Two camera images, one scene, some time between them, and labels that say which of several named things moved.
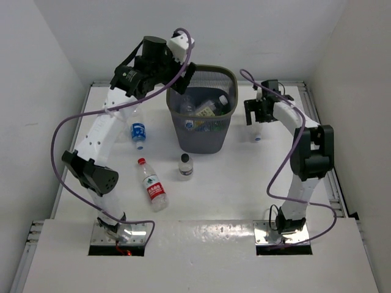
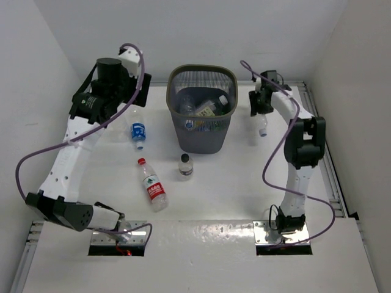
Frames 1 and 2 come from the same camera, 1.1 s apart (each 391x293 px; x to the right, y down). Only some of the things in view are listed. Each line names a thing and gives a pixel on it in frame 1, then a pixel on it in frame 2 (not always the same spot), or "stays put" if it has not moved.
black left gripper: [179, 85] to [131, 82]
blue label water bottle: [204, 127] stays put
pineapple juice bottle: [208, 110] stays put
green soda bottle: [223, 108] stays put
